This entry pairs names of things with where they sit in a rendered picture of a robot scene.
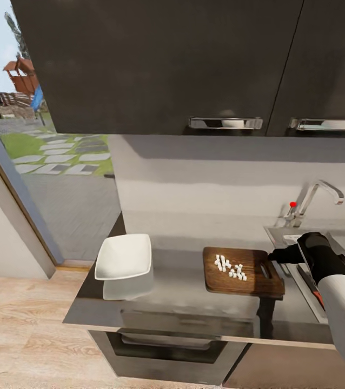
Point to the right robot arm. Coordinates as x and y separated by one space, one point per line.
327 269

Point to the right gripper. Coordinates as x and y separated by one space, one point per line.
284 256

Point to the cabinet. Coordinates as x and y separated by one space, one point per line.
249 68

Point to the parer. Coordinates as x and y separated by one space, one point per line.
312 286

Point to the dishwasher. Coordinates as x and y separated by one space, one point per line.
175 359

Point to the cutting board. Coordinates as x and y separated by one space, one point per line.
249 260

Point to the bowl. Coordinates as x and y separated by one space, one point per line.
124 257

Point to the fixed window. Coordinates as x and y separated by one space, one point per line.
63 183

